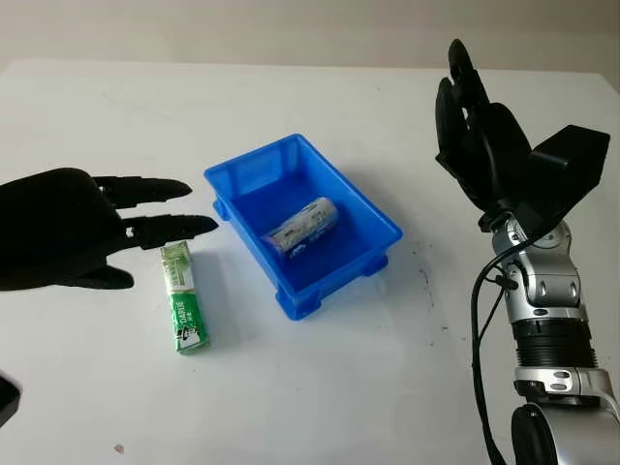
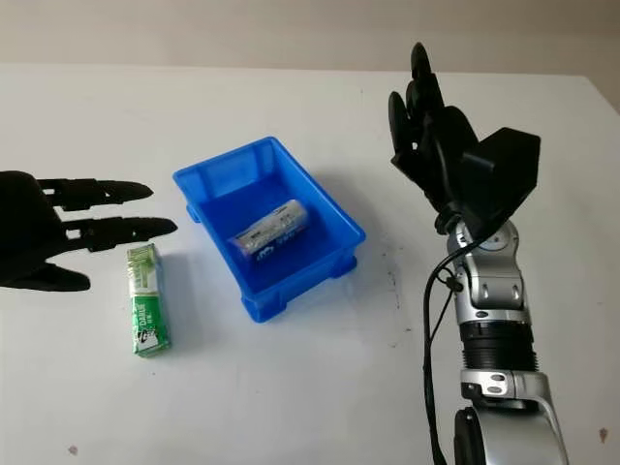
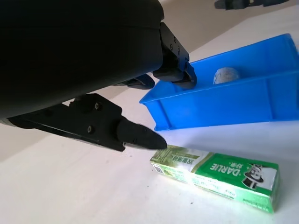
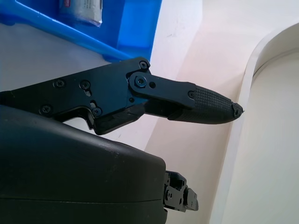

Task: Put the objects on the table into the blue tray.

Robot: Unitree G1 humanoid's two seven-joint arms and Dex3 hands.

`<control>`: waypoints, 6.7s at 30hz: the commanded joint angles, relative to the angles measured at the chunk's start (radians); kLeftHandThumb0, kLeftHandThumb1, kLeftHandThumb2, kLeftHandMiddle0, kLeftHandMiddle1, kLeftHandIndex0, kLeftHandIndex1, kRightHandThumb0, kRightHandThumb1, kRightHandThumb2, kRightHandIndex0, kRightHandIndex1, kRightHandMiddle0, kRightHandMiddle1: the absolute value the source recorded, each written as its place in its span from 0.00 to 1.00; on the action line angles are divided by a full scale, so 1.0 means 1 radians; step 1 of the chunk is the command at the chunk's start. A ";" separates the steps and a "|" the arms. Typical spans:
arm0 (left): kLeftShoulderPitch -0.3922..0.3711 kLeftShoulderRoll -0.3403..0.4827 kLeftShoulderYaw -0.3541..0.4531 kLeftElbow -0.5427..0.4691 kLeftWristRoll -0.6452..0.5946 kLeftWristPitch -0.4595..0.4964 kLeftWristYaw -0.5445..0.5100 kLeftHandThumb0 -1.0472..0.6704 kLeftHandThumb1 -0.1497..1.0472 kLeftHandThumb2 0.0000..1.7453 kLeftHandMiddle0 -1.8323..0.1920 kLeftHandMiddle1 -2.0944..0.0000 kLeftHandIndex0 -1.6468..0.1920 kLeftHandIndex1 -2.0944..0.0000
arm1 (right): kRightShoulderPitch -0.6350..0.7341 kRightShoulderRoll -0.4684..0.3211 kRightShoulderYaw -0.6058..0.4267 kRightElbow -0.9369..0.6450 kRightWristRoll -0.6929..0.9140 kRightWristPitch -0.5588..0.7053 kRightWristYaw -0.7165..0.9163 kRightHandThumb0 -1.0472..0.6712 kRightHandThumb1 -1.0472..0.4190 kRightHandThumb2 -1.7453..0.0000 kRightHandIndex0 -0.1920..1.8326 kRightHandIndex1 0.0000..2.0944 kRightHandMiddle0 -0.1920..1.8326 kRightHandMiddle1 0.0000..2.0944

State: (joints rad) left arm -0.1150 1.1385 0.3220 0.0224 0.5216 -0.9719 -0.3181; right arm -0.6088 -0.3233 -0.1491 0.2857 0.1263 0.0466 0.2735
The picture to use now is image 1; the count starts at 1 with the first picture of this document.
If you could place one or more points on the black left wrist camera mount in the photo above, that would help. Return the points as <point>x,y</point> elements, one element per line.
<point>9,399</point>

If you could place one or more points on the cylindrical pack with purple end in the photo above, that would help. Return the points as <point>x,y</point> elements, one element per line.
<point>302,227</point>

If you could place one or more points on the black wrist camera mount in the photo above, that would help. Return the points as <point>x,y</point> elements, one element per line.
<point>567,174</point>
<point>9,399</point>

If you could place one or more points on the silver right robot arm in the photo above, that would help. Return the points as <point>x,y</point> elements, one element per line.
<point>552,300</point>

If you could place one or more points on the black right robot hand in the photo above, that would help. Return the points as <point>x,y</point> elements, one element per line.
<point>499,145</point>

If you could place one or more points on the blue plastic tray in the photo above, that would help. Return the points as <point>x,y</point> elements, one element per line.
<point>339,261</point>

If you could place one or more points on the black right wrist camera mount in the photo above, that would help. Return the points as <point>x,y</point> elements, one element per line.
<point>567,174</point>

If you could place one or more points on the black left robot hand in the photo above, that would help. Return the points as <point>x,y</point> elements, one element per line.
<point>53,227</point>

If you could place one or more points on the green toothpaste box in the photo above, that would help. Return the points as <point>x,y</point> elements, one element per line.
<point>186,310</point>

